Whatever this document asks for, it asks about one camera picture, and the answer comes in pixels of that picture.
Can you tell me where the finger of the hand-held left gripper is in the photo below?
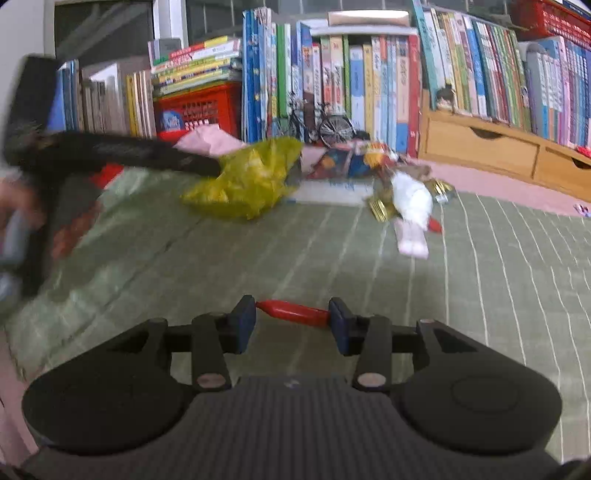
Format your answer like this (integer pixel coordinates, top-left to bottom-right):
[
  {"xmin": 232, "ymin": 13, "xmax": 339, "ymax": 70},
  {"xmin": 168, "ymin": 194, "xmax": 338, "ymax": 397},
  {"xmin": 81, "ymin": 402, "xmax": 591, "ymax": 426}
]
[{"xmin": 45, "ymin": 131, "xmax": 223, "ymax": 178}]

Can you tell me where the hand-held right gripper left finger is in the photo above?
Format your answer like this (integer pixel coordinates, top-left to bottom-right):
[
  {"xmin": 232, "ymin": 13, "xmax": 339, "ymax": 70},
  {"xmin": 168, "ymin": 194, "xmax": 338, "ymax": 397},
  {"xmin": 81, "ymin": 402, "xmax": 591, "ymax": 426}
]
[{"xmin": 112, "ymin": 294, "xmax": 257, "ymax": 394}]

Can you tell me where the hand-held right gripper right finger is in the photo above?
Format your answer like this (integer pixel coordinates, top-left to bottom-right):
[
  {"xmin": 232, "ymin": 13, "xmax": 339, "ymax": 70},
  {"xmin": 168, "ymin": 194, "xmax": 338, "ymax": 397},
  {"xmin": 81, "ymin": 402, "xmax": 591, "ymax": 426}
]
[{"xmin": 329, "ymin": 296, "xmax": 482, "ymax": 393}]

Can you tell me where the yellow-green plastic bag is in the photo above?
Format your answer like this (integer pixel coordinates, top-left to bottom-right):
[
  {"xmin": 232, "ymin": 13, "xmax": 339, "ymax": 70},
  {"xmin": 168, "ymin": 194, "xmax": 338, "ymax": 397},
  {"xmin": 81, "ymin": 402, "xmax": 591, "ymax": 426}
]
[{"xmin": 181, "ymin": 136, "xmax": 305, "ymax": 221}]

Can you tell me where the row of beige upright books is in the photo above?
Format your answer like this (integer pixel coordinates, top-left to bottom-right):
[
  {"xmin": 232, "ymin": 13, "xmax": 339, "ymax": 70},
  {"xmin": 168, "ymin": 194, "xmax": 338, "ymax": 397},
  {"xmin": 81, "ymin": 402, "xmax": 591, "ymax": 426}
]
[{"xmin": 78, "ymin": 62, "xmax": 158, "ymax": 139}]

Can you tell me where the stack of flat books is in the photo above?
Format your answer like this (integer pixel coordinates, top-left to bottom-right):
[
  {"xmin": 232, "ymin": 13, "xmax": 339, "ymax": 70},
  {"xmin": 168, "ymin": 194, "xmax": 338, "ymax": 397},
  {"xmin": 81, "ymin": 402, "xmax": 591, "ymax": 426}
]
[{"xmin": 150, "ymin": 36, "xmax": 243, "ymax": 97}]

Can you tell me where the row of tall blue books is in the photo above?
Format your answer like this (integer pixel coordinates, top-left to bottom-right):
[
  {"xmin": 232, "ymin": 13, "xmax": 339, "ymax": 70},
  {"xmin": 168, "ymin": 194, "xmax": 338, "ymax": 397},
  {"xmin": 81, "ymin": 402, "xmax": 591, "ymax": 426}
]
[{"xmin": 242, "ymin": 7, "xmax": 274, "ymax": 144}]

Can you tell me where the row of colourful upright books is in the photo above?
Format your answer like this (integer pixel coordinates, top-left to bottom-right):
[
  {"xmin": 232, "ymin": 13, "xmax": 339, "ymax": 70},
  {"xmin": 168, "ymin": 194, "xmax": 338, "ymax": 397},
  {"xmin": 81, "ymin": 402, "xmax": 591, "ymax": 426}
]
[{"xmin": 270, "ymin": 21, "xmax": 422, "ymax": 158}]

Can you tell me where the row of green-white spined books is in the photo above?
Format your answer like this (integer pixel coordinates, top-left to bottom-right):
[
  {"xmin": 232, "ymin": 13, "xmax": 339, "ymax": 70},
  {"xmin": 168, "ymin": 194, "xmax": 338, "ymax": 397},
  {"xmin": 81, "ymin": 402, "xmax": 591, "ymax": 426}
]
[{"xmin": 411, "ymin": 0, "xmax": 533, "ymax": 131}]

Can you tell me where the row of blue-pink spined books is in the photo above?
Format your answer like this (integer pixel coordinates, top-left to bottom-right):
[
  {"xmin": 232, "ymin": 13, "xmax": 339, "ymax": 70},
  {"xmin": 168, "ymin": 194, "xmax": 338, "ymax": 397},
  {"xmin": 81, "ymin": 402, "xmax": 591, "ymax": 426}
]
[{"xmin": 519, "ymin": 34, "xmax": 591, "ymax": 151}]

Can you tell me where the red plastic tray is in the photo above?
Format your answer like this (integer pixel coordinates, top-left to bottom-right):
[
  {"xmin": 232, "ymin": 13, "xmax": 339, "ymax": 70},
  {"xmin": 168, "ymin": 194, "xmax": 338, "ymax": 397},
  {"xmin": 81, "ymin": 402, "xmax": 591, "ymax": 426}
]
[{"xmin": 90, "ymin": 164, "xmax": 126, "ymax": 191}]

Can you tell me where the green checked cloth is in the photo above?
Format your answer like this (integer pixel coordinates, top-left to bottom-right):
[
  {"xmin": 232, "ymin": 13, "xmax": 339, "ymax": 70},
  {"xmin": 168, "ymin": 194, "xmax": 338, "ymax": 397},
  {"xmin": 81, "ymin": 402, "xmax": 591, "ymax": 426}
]
[{"xmin": 0, "ymin": 164, "xmax": 591, "ymax": 464}]

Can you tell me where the red plastic crate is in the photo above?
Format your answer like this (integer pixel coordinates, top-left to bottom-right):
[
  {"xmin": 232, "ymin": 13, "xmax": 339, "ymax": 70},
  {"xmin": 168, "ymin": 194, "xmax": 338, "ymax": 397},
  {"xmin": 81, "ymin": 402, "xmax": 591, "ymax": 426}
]
[{"xmin": 154, "ymin": 83, "xmax": 243, "ymax": 139}]

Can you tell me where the large blue book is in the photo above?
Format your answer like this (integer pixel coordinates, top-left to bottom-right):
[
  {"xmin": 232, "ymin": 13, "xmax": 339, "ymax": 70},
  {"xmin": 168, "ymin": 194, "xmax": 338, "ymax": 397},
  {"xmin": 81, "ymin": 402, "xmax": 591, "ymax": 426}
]
[{"xmin": 48, "ymin": 60, "xmax": 83, "ymax": 134}]

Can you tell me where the gold foil wrapper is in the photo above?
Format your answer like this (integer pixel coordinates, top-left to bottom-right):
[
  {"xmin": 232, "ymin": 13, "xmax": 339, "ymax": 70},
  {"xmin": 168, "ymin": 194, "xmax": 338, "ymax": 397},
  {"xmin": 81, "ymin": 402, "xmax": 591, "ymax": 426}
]
[
  {"xmin": 366, "ymin": 193, "xmax": 399, "ymax": 223},
  {"xmin": 422, "ymin": 178, "xmax": 457, "ymax": 205}
]

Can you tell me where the white booklet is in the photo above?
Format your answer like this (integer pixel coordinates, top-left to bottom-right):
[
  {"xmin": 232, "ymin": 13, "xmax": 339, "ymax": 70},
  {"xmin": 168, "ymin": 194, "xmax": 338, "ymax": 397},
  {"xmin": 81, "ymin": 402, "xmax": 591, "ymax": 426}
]
[{"xmin": 287, "ymin": 179, "xmax": 376, "ymax": 206}]

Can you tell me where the white plush toy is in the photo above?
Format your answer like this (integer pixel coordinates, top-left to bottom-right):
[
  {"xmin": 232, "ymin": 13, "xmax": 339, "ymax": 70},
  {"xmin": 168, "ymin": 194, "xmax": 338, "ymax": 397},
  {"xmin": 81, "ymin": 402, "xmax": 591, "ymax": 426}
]
[{"xmin": 392, "ymin": 172, "xmax": 444, "ymax": 258}]

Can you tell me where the colourful printed packet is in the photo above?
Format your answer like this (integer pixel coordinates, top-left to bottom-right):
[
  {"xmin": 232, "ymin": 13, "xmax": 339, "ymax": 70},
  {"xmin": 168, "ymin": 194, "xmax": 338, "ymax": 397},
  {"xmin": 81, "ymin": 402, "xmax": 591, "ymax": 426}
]
[{"xmin": 305, "ymin": 142, "xmax": 402, "ymax": 182}]

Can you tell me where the black model bicycle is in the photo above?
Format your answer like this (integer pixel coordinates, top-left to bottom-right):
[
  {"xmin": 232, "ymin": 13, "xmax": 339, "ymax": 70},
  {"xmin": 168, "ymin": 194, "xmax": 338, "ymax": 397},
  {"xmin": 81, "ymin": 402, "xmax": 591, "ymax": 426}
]
[{"xmin": 273, "ymin": 91, "xmax": 357, "ymax": 149}]

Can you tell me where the wooden desk organizer with drawers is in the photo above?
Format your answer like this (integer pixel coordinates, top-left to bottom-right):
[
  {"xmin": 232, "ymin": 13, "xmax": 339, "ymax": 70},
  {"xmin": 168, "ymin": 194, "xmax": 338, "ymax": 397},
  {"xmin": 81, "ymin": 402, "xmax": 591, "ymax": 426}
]
[{"xmin": 418, "ymin": 99, "xmax": 591, "ymax": 204}]

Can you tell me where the small black-haired figurine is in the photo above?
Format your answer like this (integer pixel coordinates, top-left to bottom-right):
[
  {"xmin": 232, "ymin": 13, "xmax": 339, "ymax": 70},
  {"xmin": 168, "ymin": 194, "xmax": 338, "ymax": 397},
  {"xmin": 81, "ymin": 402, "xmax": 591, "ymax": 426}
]
[{"xmin": 436, "ymin": 84, "xmax": 458, "ymax": 113}]

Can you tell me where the white flat box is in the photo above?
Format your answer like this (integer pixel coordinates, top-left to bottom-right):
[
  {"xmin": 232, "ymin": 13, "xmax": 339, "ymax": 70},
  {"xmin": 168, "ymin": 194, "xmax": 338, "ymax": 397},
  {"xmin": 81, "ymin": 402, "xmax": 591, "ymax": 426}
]
[{"xmin": 327, "ymin": 10, "xmax": 411, "ymax": 29}]

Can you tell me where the red plastic basket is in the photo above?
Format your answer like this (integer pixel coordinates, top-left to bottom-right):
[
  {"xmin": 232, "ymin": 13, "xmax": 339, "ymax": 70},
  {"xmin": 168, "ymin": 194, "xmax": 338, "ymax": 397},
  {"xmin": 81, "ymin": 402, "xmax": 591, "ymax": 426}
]
[{"xmin": 510, "ymin": 0, "xmax": 591, "ymax": 43}]

